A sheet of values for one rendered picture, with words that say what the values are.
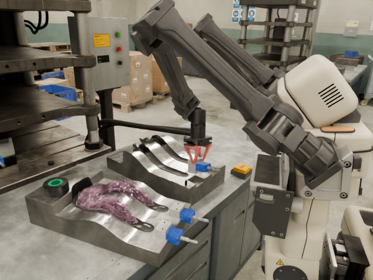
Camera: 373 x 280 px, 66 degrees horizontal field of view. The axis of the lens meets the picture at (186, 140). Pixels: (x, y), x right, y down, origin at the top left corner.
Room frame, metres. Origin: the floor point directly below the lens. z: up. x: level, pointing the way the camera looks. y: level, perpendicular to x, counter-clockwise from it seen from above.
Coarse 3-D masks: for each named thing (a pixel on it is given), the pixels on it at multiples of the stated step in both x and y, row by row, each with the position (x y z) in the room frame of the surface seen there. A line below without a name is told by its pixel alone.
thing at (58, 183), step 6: (48, 180) 0.85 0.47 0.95; (54, 180) 0.86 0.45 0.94; (60, 180) 0.86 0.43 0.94; (66, 180) 0.86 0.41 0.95; (48, 186) 0.82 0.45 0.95; (54, 186) 0.82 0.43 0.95; (60, 186) 0.82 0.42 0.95; (66, 186) 0.83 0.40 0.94; (48, 192) 0.80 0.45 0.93; (54, 192) 0.80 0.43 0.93; (60, 192) 0.81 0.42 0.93; (66, 192) 0.83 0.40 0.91
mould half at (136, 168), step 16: (176, 144) 1.27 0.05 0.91; (112, 160) 1.20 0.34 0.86; (128, 160) 1.12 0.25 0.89; (144, 160) 1.10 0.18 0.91; (160, 160) 1.13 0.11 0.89; (176, 160) 1.16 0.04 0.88; (208, 160) 1.16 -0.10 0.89; (128, 176) 1.13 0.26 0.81; (144, 176) 1.06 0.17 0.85; (160, 176) 1.01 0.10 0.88; (176, 176) 1.01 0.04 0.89; (192, 176) 1.01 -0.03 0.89; (208, 176) 1.01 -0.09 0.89; (224, 176) 1.12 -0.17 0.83; (160, 192) 1.00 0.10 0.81; (176, 192) 0.95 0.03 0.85; (192, 192) 0.93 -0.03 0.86; (208, 192) 1.02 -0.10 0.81
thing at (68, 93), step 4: (48, 84) 4.67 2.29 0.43; (52, 84) 4.70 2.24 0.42; (40, 88) 4.53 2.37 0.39; (44, 88) 4.60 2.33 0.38; (48, 88) 4.66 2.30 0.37; (52, 88) 4.71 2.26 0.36; (56, 88) 4.66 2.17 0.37; (60, 88) 4.61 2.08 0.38; (64, 88) 4.56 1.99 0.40; (68, 88) 4.52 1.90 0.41; (72, 88) 4.47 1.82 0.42; (52, 92) 4.71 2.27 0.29; (56, 92) 4.67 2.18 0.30; (60, 92) 4.18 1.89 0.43; (64, 92) 4.26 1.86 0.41; (68, 92) 4.32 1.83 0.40; (72, 92) 4.37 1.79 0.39; (64, 96) 4.57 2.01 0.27; (68, 96) 4.30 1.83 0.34; (72, 96) 4.37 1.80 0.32; (76, 96) 4.43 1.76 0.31; (72, 100) 4.36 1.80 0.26; (76, 100) 4.42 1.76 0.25
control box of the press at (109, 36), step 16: (96, 32) 1.66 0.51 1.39; (112, 32) 1.74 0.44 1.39; (96, 48) 1.65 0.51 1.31; (112, 48) 1.74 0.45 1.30; (128, 48) 1.83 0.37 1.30; (112, 64) 1.73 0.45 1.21; (128, 64) 1.83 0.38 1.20; (80, 80) 1.66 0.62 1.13; (96, 80) 1.64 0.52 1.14; (112, 80) 1.72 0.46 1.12; (128, 80) 1.82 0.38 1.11; (112, 112) 1.77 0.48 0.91; (112, 128) 1.76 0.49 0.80; (112, 144) 1.76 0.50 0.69
